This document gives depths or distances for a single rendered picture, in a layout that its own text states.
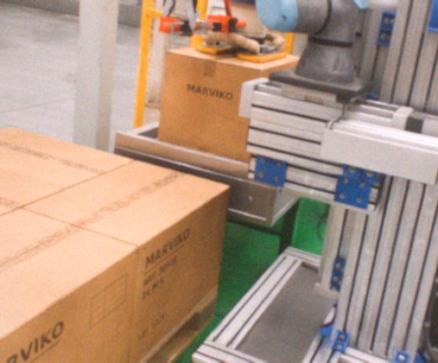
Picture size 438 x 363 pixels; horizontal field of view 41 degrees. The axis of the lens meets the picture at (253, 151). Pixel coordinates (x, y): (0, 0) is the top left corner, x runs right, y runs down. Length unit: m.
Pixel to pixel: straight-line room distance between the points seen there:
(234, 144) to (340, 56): 0.86
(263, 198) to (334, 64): 0.81
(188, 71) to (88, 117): 1.20
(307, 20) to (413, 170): 0.42
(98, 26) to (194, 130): 1.15
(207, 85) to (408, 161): 1.09
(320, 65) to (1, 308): 0.89
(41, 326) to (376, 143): 0.81
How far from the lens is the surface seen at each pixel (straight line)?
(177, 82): 2.26
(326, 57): 1.44
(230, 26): 2.19
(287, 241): 2.54
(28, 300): 1.35
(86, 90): 3.30
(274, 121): 1.50
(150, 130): 2.49
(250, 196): 2.13
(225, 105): 2.19
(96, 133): 3.31
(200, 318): 2.17
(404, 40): 1.61
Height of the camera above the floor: 1.25
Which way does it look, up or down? 16 degrees down
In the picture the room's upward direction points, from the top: 8 degrees clockwise
